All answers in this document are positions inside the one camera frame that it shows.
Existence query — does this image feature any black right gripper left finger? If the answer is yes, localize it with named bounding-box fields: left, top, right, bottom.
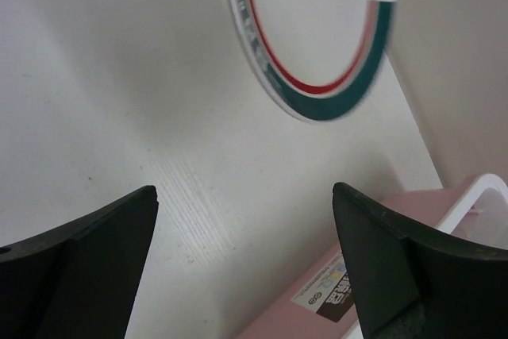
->
left=1, top=186, right=159, bottom=338

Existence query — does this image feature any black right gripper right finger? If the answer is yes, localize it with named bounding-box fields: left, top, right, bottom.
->
left=333, top=183, right=507, bottom=338

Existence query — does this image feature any green red rimmed plate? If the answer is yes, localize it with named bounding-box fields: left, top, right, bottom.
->
left=229, top=0, right=397, bottom=122

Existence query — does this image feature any pink plastic dish rack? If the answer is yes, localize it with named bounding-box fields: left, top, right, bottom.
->
left=242, top=174, right=507, bottom=338

